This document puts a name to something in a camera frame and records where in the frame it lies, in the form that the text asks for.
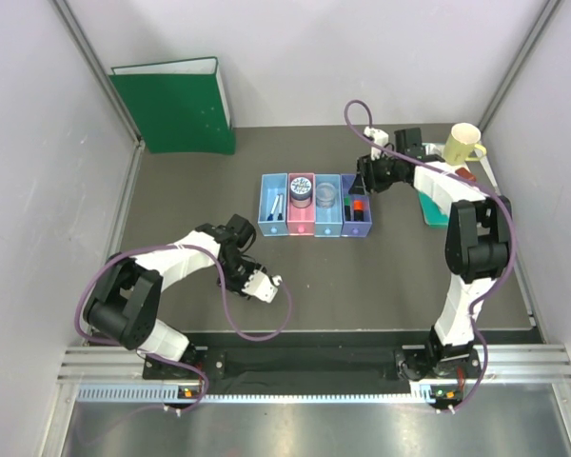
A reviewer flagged blue end drawer box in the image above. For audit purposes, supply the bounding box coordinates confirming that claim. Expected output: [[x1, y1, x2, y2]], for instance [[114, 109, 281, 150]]
[[258, 173, 288, 237]]

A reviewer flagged blue white pen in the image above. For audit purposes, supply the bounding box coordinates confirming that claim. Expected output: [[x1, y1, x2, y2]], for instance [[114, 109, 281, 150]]
[[266, 193, 282, 221]]

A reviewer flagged yellow mug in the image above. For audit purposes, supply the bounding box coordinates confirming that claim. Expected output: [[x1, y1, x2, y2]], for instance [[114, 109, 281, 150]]
[[443, 123, 487, 166]]

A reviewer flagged red brown box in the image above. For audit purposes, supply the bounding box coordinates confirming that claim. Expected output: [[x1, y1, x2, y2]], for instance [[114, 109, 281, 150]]
[[455, 168, 477, 182]]

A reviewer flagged blue gel jar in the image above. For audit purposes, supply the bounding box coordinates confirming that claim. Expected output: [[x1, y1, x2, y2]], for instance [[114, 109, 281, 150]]
[[289, 176, 313, 202]]

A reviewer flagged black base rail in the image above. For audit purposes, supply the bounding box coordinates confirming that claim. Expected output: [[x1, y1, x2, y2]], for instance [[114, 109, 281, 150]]
[[142, 345, 482, 396]]

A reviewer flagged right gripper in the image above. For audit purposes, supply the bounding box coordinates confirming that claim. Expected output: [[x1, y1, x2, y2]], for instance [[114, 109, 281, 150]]
[[349, 151, 404, 197]]

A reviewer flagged black white marker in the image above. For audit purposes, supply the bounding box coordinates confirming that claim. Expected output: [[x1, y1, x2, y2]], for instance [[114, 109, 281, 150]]
[[276, 194, 285, 221]]

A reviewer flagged teal tray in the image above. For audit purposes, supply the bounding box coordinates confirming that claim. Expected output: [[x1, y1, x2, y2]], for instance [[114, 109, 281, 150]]
[[418, 141, 513, 229]]

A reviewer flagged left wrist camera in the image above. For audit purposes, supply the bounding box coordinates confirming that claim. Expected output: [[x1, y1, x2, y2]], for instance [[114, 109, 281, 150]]
[[243, 269, 283, 303]]

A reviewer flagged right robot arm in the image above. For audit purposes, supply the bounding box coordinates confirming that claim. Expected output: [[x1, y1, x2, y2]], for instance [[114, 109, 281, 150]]
[[350, 127, 512, 381]]

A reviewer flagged pink drawer box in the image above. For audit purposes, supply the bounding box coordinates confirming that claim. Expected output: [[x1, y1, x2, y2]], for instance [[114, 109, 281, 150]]
[[286, 172, 315, 236]]

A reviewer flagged orange highlighter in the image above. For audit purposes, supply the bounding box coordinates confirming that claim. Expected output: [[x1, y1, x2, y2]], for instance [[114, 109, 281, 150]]
[[353, 200, 364, 222]]

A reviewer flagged purple drawer box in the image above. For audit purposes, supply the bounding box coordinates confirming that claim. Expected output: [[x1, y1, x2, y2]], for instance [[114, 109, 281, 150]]
[[340, 174, 372, 237]]

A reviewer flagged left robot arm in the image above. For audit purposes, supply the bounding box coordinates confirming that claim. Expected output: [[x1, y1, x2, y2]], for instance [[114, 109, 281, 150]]
[[83, 214, 277, 378]]

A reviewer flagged green highlighter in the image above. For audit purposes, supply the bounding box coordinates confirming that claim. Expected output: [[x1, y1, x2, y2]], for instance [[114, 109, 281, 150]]
[[344, 197, 352, 221]]

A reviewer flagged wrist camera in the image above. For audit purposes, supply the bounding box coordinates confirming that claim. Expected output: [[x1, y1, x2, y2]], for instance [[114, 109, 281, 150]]
[[243, 269, 283, 303], [364, 126, 389, 161]]

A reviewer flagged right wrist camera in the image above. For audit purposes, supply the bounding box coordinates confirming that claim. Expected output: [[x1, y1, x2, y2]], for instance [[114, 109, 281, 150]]
[[364, 126, 389, 161]]

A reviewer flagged green ring binder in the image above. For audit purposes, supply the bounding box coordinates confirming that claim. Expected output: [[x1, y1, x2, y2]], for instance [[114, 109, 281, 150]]
[[109, 56, 236, 155]]

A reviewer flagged clear paperclip jar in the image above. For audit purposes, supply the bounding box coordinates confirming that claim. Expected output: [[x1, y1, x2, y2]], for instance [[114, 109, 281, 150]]
[[315, 182, 338, 209]]

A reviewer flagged light blue drawer box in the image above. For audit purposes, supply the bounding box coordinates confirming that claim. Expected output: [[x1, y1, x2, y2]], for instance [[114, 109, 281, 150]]
[[314, 174, 344, 237]]

